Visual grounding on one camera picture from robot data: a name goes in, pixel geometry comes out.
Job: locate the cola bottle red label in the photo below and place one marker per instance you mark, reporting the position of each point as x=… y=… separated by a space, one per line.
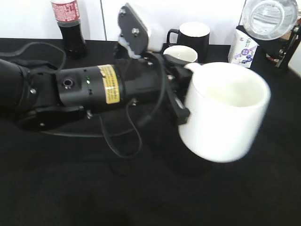
x=67 y=16

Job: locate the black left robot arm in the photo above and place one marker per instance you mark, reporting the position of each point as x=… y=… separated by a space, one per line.
x=36 y=97

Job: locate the clear water bottle green label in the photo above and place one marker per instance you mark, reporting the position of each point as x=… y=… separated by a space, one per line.
x=269 y=19

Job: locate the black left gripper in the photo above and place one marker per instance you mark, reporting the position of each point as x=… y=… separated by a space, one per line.
x=169 y=82

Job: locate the white ceramic mug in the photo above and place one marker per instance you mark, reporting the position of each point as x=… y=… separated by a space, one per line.
x=227 y=104

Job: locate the red-brown ceramic mug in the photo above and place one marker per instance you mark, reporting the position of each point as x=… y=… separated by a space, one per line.
x=180 y=55

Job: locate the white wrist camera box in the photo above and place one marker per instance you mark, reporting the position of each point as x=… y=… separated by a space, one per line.
x=139 y=31

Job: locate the black ceramic mug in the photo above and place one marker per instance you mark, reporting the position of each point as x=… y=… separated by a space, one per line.
x=194 y=35

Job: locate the white purple milk carton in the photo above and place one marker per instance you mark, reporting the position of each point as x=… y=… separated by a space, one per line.
x=242 y=50

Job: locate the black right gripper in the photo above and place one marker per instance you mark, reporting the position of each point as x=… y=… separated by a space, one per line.
x=279 y=49

